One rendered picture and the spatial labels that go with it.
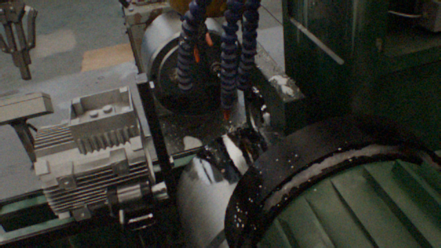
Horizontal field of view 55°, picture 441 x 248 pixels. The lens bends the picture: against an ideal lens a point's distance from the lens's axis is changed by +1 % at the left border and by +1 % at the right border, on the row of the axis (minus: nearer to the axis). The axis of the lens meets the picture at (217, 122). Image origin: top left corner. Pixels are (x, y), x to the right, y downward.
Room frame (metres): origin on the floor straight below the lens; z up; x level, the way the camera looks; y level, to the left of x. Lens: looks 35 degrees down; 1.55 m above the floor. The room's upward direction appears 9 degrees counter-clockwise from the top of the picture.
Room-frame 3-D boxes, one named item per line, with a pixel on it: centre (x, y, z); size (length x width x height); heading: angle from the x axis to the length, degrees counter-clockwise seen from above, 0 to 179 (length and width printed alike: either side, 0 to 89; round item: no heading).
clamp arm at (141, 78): (0.59, 0.11, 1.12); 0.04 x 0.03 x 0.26; 99
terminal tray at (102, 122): (0.71, 0.22, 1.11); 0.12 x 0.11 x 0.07; 99
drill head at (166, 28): (1.09, 0.05, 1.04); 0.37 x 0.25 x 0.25; 9
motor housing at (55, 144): (0.70, 0.26, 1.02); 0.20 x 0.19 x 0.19; 99
